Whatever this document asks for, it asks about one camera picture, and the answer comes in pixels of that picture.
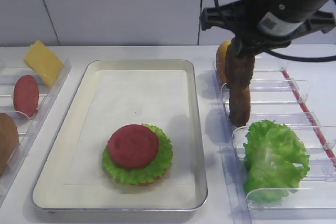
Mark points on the yellow bun half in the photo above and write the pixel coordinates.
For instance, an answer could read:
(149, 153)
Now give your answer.
(221, 59)

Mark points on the green lettuce on burger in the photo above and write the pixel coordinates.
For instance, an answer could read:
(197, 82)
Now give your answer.
(162, 161)

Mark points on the clear acrylic left rack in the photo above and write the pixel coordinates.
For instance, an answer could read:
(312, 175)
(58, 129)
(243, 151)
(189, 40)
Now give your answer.
(28, 127)

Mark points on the yellow cheese slice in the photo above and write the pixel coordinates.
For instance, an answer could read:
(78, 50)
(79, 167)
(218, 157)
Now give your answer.
(44, 62)

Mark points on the green lettuce leaf in rack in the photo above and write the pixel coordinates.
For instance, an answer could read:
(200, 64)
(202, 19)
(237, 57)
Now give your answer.
(276, 161)

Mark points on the bottom bun on tray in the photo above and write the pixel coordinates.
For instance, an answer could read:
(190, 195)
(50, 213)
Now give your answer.
(136, 177)

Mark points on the brown meat patty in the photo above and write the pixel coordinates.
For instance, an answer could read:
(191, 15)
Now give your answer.
(239, 106)
(239, 65)

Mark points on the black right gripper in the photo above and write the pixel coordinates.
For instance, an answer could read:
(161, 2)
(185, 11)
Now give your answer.
(237, 18)

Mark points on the clear acrylic rack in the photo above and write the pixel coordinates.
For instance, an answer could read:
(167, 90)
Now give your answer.
(28, 127)
(277, 97)

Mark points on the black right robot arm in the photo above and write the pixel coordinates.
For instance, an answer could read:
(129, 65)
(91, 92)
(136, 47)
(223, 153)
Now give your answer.
(261, 26)

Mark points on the white metal tray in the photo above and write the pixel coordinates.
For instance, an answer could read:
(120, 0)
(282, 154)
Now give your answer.
(110, 95)

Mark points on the red tomato slice on burger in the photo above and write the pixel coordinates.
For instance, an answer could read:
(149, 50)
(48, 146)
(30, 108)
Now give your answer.
(133, 146)

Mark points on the clear acrylic right rack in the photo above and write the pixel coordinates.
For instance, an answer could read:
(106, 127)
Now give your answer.
(277, 97)

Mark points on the red tomato slice in rack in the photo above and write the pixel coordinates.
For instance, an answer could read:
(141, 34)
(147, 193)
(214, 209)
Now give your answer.
(26, 95)

